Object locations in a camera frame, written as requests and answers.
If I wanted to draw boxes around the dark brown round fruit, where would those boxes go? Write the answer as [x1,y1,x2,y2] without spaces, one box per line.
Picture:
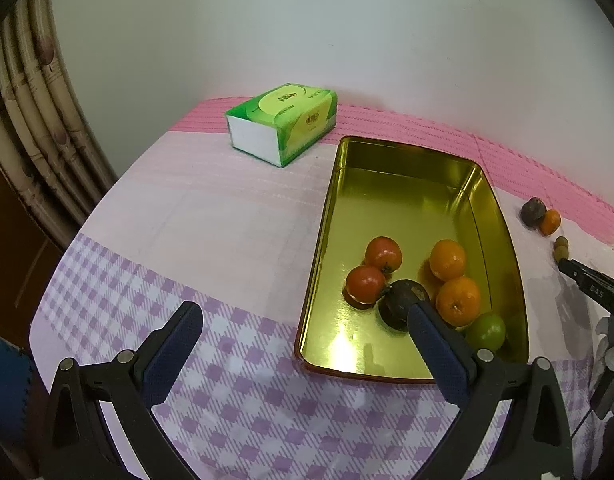
[378,280,428,332]

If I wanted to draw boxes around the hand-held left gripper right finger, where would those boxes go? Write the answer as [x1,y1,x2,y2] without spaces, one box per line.
[407,301,575,480]

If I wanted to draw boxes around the small orange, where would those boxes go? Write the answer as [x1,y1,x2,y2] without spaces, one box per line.
[539,209,562,236]

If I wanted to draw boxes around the pink checked tablecloth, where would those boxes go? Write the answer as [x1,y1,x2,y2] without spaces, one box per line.
[29,96,614,480]

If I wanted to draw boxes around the round red tomato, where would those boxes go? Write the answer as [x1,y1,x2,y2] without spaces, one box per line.
[345,265,386,306]

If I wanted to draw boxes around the dark purple passion fruit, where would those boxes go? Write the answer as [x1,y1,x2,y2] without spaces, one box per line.
[520,197,546,227]

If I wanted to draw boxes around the blue foam mat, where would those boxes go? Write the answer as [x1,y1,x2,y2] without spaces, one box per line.
[0,329,40,443]

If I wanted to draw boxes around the thin black cable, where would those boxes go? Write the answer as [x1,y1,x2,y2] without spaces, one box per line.
[569,407,596,456]

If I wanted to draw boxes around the large orange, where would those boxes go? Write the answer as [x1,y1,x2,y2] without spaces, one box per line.
[435,276,482,327]

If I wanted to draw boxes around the gold metal tray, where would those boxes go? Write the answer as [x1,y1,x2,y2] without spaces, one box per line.
[293,135,531,386]

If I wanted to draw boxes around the green citrus fruit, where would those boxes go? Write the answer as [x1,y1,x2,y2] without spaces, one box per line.
[466,311,506,352]

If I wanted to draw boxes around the red tomato with calyx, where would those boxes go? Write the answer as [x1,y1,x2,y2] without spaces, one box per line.
[364,236,403,274]

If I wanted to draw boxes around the green tissue pack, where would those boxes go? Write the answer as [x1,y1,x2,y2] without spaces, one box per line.
[224,83,338,168]

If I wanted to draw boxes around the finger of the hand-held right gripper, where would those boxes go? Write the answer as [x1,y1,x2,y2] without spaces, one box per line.
[558,258,614,314]

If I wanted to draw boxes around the brown wooden furniture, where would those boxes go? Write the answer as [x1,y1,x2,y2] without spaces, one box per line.
[0,155,80,346]

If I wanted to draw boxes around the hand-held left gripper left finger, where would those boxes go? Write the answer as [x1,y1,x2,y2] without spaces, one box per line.
[39,301,204,480]

